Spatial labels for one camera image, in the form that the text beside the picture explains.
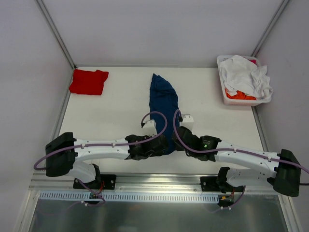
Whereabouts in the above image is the aluminium mounting rail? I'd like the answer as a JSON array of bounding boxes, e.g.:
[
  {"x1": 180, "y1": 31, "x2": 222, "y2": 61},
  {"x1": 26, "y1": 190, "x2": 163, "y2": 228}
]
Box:
[{"x1": 28, "y1": 171, "x2": 290, "y2": 195}]

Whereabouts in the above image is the white plastic laundry basket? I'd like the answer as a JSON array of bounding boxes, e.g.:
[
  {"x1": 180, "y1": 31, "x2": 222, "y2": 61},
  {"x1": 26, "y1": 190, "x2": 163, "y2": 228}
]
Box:
[{"x1": 216, "y1": 55, "x2": 273, "y2": 107}]

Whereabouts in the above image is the folded red t shirt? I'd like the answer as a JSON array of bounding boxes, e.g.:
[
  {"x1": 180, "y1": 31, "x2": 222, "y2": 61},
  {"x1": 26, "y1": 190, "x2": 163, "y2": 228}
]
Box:
[{"x1": 69, "y1": 69, "x2": 109, "y2": 96}]

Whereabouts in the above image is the left aluminium frame post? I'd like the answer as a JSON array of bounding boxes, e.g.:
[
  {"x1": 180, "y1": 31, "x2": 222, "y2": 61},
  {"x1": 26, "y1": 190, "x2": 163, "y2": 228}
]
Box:
[{"x1": 35, "y1": 0, "x2": 76, "y2": 69}]

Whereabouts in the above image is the aluminium frame post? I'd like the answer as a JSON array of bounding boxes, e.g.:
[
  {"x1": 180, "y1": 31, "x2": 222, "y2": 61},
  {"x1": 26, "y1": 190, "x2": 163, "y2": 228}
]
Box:
[
  {"x1": 35, "y1": 0, "x2": 76, "y2": 69},
  {"x1": 251, "y1": 0, "x2": 291, "y2": 57}
]

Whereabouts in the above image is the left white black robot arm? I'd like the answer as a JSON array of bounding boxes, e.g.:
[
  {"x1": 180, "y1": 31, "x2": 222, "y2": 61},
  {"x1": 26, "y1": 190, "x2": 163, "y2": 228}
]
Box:
[{"x1": 45, "y1": 132, "x2": 169, "y2": 189}]

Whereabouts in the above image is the orange t shirt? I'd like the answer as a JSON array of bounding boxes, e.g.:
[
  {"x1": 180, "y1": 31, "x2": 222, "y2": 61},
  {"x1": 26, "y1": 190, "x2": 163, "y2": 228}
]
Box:
[{"x1": 225, "y1": 88, "x2": 256, "y2": 101}]

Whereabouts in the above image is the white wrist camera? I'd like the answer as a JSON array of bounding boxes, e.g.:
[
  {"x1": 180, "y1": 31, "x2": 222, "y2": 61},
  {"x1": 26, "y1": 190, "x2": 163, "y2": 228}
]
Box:
[
  {"x1": 142, "y1": 120, "x2": 157, "y2": 137},
  {"x1": 179, "y1": 114, "x2": 194, "y2": 131}
]

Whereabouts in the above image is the blue mickey t shirt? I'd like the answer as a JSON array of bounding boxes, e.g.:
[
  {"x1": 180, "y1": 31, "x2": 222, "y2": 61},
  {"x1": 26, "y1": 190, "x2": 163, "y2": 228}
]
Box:
[{"x1": 149, "y1": 74, "x2": 179, "y2": 155}]

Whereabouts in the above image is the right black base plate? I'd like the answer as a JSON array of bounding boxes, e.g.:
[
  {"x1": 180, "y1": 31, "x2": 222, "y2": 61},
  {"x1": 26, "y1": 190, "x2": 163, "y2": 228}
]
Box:
[{"x1": 200, "y1": 176, "x2": 228, "y2": 193}]

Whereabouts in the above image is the white t shirt pile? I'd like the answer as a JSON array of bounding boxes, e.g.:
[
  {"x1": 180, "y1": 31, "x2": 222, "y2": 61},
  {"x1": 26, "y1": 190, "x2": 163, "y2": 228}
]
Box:
[{"x1": 219, "y1": 55, "x2": 275, "y2": 100}]

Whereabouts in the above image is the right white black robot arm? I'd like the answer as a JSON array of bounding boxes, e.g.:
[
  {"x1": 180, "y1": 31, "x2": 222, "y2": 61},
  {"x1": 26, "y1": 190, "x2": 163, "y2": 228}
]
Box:
[{"x1": 172, "y1": 126, "x2": 301, "y2": 197}]

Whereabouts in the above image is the white slotted cable duct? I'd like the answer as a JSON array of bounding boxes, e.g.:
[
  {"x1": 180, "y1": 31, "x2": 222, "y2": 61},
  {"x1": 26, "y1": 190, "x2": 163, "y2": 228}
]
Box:
[{"x1": 39, "y1": 190, "x2": 219, "y2": 204}]

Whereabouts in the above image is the right aluminium frame post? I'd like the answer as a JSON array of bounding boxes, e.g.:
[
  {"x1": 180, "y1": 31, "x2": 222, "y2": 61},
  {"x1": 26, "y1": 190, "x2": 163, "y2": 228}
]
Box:
[{"x1": 251, "y1": 0, "x2": 291, "y2": 57}]

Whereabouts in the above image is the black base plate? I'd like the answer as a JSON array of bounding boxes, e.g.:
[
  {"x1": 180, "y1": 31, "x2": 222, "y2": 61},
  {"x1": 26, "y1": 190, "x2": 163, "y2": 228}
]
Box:
[
  {"x1": 200, "y1": 176, "x2": 228, "y2": 193},
  {"x1": 84, "y1": 174, "x2": 117, "y2": 190}
]

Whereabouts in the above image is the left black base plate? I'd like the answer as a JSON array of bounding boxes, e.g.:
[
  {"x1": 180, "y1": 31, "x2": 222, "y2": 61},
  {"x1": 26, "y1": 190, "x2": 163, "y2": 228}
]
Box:
[{"x1": 84, "y1": 174, "x2": 117, "y2": 190}]

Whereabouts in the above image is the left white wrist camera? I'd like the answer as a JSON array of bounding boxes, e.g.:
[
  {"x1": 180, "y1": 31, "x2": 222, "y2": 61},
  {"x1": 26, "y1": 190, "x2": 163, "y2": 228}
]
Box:
[{"x1": 142, "y1": 120, "x2": 157, "y2": 137}]

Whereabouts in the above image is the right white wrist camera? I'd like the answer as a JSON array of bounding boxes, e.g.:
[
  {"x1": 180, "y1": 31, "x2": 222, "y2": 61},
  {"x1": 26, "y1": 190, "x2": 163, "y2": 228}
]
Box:
[{"x1": 179, "y1": 114, "x2": 194, "y2": 131}]

